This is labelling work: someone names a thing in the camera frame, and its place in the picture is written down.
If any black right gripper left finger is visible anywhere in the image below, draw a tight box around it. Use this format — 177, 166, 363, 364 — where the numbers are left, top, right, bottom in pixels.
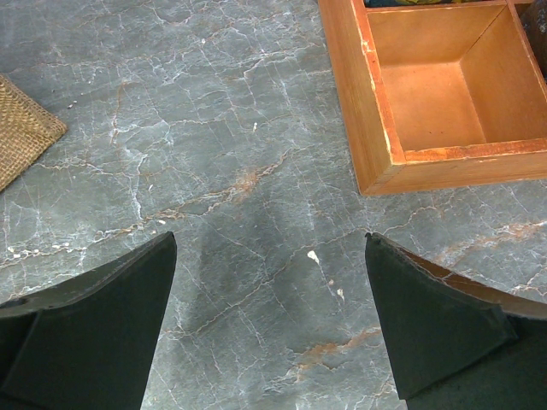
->
1, 231, 176, 409

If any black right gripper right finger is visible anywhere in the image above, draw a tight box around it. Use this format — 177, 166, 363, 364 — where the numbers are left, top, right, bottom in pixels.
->
365, 233, 546, 409

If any canvas bag with cat print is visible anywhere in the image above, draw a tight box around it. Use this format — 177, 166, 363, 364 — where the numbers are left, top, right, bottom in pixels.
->
1, 76, 68, 189

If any wooden compartment tray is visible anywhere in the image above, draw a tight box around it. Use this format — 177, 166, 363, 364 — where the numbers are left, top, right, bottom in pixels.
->
319, 1, 546, 196

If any black rolled sock lower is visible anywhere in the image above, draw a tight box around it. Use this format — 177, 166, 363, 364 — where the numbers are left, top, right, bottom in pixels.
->
521, 0, 547, 78

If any blue yellow rolled sock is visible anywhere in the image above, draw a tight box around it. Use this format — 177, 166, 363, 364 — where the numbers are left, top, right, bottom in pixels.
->
362, 0, 471, 9

